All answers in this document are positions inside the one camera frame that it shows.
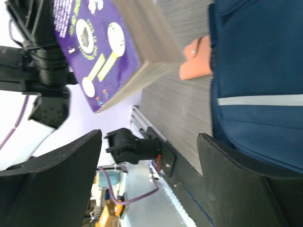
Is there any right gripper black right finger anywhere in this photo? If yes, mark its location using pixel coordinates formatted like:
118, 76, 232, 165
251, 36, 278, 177
196, 133, 303, 227

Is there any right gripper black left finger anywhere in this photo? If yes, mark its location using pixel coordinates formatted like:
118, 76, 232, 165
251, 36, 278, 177
0, 130, 102, 227

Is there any blue student backpack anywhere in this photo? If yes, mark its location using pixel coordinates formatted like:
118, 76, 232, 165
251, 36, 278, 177
208, 0, 303, 173

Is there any purple paperback book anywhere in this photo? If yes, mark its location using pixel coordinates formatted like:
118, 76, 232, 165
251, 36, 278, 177
53, 0, 184, 113

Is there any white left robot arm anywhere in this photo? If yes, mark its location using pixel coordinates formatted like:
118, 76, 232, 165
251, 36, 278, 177
0, 0, 77, 170

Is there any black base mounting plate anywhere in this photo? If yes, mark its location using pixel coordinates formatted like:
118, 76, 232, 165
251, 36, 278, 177
139, 126, 216, 227

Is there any brown leather wallet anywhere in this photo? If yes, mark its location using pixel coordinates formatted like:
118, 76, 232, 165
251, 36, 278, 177
179, 35, 213, 80

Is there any slotted cable duct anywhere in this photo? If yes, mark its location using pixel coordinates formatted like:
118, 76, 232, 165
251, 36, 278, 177
149, 161, 196, 227

